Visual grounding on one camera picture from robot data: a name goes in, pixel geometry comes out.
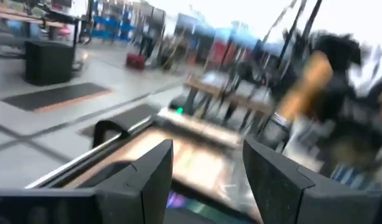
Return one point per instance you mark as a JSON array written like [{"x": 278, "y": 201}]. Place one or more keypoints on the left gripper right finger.
[{"x": 272, "y": 186}]

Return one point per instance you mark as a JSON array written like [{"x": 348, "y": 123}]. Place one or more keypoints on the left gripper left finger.
[{"x": 147, "y": 186}]

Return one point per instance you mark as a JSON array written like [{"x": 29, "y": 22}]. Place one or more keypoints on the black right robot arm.
[{"x": 349, "y": 124}]

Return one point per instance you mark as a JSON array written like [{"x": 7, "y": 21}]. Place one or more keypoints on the black table clamp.
[{"x": 100, "y": 130}]

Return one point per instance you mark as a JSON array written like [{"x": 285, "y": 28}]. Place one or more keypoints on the red bag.
[{"x": 135, "y": 61}]

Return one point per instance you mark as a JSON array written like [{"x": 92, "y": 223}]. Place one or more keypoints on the black box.
[{"x": 49, "y": 62}]

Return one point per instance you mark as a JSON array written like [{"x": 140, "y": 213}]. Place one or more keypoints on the blue shelving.
[{"x": 110, "y": 28}]

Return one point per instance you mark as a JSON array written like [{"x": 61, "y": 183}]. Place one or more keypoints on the wooden bench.
[{"x": 29, "y": 19}]

